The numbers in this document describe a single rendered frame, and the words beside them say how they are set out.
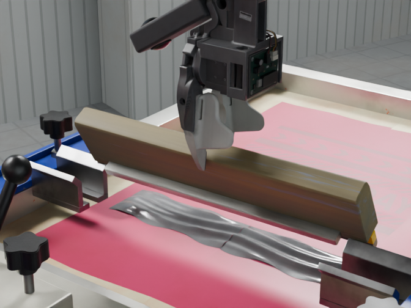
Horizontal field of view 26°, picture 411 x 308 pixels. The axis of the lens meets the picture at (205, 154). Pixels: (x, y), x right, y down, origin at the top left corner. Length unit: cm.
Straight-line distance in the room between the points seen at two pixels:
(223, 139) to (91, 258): 24
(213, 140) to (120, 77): 312
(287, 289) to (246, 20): 31
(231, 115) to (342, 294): 24
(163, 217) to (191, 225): 4
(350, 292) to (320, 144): 49
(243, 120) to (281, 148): 37
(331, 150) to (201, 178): 38
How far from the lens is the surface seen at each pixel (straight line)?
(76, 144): 126
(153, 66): 401
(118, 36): 401
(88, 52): 417
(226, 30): 92
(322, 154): 134
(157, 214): 115
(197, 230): 111
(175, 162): 103
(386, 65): 487
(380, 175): 129
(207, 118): 95
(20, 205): 117
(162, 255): 107
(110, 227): 113
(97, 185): 115
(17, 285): 80
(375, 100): 151
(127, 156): 108
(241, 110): 99
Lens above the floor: 150
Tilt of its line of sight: 24 degrees down
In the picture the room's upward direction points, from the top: straight up
